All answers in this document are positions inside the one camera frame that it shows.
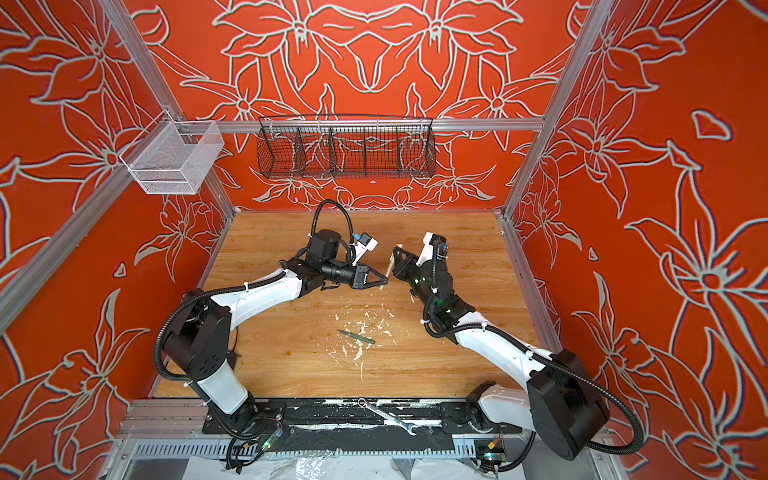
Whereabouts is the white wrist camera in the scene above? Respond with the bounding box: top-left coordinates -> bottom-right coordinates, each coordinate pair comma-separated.
417,232 -> 448,266
351,233 -> 378,266

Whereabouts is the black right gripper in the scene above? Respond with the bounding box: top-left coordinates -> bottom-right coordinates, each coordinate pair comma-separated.
390,246 -> 439,316

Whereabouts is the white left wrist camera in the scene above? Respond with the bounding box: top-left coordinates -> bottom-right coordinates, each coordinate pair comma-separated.
351,233 -> 378,266

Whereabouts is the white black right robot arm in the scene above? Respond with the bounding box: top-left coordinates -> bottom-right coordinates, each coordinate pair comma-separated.
392,232 -> 646,460

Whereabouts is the black wire basket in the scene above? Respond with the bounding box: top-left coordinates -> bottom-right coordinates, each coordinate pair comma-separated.
256,114 -> 437,180

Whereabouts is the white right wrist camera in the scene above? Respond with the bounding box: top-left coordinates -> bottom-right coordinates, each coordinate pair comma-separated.
417,232 -> 448,266

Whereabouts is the green pen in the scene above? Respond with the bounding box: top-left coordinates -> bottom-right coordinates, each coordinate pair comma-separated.
337,329 -> 376,345

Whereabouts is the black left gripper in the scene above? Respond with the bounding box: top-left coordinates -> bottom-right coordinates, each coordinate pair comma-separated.
321,259 -> 387,289

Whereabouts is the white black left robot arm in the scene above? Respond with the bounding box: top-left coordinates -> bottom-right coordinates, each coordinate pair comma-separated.
152,200 -> 388,431

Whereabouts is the silver wrench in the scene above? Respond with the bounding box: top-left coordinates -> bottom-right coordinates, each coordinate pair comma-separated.
357,398 -> 417,436

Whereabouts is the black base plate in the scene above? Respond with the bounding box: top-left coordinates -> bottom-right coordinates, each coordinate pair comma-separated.
202,397 -> 523,436

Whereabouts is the grey slotted cable duct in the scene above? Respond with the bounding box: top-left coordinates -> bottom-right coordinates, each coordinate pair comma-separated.
130,439 -> 477,461

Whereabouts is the clear plastic bin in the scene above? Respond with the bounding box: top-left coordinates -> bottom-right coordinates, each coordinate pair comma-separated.
120,120 -> 224,195

